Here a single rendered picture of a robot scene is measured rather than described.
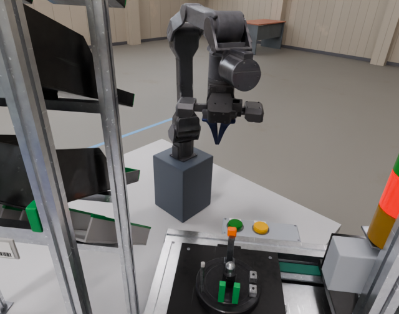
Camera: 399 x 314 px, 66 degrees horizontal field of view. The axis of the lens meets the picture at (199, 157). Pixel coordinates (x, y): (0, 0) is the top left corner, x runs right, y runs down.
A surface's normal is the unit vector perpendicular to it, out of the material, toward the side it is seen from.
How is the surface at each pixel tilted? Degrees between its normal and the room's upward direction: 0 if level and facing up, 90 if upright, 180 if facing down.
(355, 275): 90
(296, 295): 0
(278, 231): 0
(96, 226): 90
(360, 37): 90
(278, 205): 0
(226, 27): 84
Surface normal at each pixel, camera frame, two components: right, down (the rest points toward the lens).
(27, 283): 0.04, -0.87
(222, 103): -0.01, -0.63
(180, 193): -0.68, 0.34
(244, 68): 0.37, 0.47
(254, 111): -0.06, -0.27
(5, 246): -0.11, 0.48
